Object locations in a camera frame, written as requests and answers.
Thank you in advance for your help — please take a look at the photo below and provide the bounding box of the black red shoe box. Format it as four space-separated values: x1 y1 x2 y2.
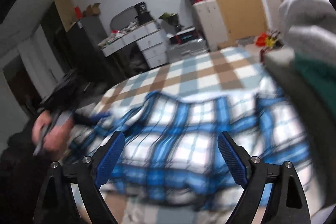
169 28 201 45

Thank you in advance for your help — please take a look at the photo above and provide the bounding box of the person's left forearm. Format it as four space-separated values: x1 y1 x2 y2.
0 132 50 224

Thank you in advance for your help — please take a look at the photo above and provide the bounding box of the silver suitcase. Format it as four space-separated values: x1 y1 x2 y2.
167 38 209 64

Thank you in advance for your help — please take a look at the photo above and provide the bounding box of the person's left hand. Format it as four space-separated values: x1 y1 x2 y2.
31 110 75 159

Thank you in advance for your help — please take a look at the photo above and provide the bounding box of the dark tall cabinet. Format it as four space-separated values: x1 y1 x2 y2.
41 1 124 83

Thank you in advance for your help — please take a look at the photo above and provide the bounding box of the grey sleeve arm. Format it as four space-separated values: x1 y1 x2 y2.
264 47 328 151

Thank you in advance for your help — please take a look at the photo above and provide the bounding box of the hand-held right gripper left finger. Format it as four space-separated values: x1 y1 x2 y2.
35 130 126 224

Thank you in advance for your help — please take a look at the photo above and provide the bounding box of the open cardboard box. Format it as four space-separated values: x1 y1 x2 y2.
83 3 101 17

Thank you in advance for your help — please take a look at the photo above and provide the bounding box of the black paper bag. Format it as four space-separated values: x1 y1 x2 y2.
133 1 151 25

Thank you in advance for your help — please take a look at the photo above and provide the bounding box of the white desk with drawers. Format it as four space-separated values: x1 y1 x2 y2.
101 22 170 69

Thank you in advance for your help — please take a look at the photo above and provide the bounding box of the grey arched panel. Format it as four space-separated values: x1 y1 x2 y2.
110 6 138 30

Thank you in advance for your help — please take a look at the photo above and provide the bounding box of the flat cardboard sheet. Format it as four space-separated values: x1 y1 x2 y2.
54 0 79 31

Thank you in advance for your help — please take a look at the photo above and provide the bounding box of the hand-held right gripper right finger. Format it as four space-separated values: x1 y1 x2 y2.
218 131 311 224

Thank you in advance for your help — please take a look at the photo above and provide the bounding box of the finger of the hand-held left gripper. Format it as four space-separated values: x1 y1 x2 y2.
71 111 111 126

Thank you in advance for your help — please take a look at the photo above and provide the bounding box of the pale folded garment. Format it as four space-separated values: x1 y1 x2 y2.
278 0 336 56

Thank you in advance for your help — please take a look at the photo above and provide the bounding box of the yellow black item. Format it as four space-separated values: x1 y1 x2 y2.
265 36 279 48

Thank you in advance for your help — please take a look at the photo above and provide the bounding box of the blue plaid shirt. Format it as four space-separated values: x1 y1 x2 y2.
70 91 313 211

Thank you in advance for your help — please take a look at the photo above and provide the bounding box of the small cardboard box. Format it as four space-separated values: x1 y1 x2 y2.
218 42 237 50

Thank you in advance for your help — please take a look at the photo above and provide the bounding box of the checkered bed sheet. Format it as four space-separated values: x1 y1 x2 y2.
71 46 289 224

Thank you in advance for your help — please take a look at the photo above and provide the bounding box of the white wardrobe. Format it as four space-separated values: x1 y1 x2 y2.
17 26 65 98

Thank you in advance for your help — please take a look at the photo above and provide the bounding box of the flower bouquet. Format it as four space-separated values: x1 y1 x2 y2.
159 12 181 30

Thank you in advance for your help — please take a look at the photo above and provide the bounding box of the green folded garment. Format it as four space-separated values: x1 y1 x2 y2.
294 55 336 109

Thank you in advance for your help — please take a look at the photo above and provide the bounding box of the red plastic bag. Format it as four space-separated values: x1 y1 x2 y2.
255 33 268 46

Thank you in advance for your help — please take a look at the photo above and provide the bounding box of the pile of desk clutter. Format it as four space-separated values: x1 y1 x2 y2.
98 23 139 46

